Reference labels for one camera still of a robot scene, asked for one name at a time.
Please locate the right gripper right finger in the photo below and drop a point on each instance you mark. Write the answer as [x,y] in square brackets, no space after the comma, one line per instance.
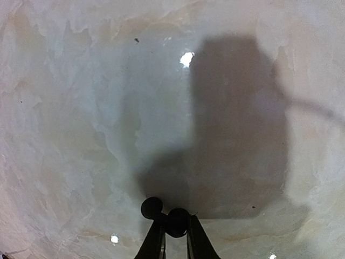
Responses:
[198,243]

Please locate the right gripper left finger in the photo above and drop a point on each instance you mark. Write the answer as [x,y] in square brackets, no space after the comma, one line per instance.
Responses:
[154,245]

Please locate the black earbud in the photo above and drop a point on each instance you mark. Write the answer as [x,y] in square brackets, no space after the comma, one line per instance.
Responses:
[175,222]

